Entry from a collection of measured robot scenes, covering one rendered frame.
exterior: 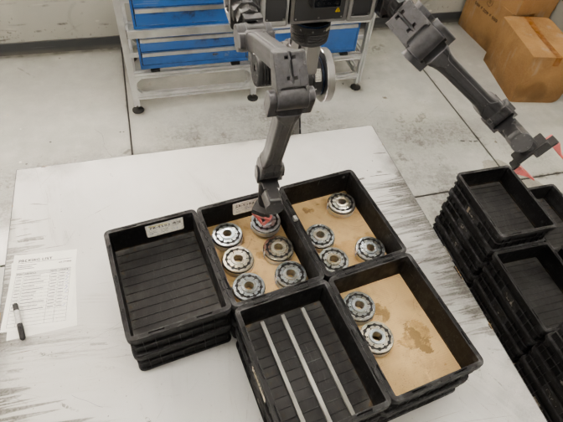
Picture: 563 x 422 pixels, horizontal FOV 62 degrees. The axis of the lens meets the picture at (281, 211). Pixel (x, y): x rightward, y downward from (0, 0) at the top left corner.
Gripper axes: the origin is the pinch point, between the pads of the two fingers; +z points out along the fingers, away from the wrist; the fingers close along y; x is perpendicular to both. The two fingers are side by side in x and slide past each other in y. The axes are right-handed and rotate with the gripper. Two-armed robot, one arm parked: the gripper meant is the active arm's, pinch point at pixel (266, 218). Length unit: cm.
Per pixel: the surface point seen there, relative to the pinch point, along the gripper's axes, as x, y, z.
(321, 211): -15.4, 16.4, 6.7
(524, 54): -94, 269, 63
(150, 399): 8, -64, 17
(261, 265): -5.3, -14.9, 5.5
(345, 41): 29, 208, 55
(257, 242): 0.0, -6.7, 5.8
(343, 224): -24.7, 13.9, 6.6
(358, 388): -47, -41, 5
